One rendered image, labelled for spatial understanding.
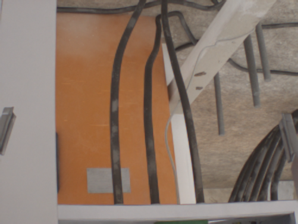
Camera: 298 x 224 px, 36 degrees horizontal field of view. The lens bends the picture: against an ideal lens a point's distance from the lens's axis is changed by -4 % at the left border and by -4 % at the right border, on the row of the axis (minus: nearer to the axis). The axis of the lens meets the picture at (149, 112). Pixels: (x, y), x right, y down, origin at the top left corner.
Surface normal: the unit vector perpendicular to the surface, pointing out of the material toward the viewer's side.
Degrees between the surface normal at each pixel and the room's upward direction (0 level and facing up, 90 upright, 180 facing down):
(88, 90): 90
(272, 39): 0
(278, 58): 0
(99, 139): 90
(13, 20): 90
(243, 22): 0
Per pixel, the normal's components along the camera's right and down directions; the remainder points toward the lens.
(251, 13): 0.09, 0.91
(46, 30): 0.23, -0.41
